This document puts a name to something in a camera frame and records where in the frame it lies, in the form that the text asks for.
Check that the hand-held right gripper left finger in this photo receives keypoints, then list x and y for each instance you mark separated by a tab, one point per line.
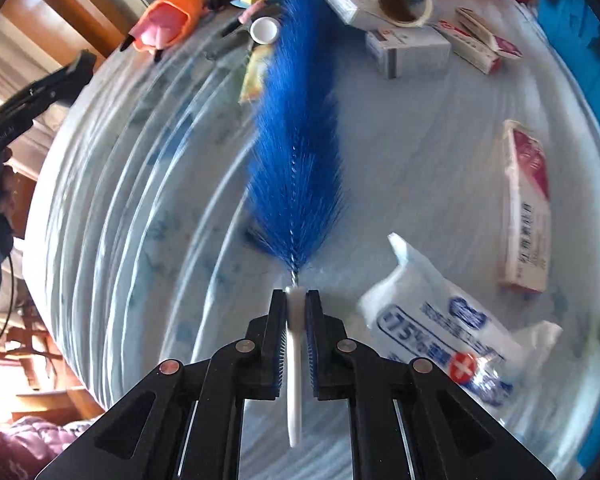
278	345

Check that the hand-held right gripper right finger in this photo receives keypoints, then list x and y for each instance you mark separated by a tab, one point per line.
312	345

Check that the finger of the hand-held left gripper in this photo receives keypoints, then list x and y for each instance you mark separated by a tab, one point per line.
55	85

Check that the blue bottle brush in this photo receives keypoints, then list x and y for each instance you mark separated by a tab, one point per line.
295	125

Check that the blue plastic storage crate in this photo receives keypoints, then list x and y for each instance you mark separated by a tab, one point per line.
565	5

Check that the person's left hand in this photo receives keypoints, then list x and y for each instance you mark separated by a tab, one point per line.
3	187

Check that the white wet wipes packet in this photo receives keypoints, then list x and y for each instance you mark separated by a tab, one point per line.
445	320

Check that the pink orange plush toy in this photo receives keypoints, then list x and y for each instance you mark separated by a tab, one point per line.
172	15

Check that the yellow snack packet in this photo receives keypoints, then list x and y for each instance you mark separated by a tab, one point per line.
255	75

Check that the white bottle cap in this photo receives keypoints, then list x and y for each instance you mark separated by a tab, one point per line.
265	30

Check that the wooden chair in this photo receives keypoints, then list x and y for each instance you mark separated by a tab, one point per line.
40	360

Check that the pink white medicine box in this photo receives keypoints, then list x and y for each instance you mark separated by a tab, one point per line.
527	210

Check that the purple quilted cloth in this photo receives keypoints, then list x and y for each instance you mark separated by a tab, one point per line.
25	447

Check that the small red white box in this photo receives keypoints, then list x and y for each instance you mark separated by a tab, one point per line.
475	42

